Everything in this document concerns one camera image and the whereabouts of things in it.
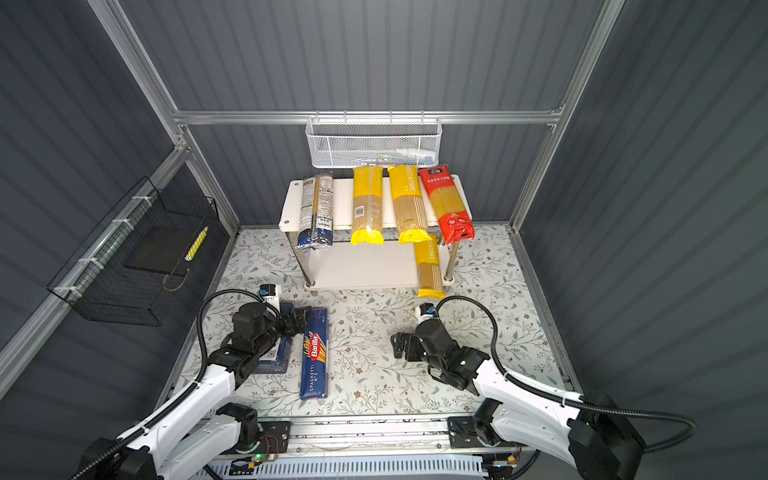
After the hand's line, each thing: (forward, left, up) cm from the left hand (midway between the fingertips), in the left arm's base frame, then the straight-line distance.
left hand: (296, 308), depth 84 cm
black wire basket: (+6, +37, +18) cm, 41 cm away
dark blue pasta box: (-13, +5, -4) cm, 14 cm away
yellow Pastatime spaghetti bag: (+11, -40, -3) cm, 42 cm away
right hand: (-9, -31, -4) cm, 33 cm away
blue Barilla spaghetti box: (-11, -5, -8) cm, 14 cm away
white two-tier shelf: (+17, -28, -3) cm, 33 cm away
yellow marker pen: (+11, +24, +16) cm, 31 cm away
